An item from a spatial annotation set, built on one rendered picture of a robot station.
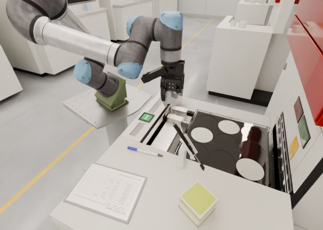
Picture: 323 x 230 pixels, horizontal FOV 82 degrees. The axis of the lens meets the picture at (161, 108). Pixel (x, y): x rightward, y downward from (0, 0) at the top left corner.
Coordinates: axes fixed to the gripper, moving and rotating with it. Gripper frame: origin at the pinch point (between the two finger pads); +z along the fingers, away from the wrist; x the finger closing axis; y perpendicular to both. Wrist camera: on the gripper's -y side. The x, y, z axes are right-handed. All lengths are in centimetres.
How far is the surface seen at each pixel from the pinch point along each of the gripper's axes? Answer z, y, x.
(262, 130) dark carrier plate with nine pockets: 15.6, 45.3, 12.2
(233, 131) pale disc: 15.6, 31.8, 8.3
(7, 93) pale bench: 92, -253, 98
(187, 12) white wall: 95, -107, 823
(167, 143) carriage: 17.5, 3.1, -5.4
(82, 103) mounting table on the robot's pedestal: 23, -60, 20
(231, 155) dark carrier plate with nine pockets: 15.6, 30.4, -7.3
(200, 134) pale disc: 15.6, 16.7, 2.3
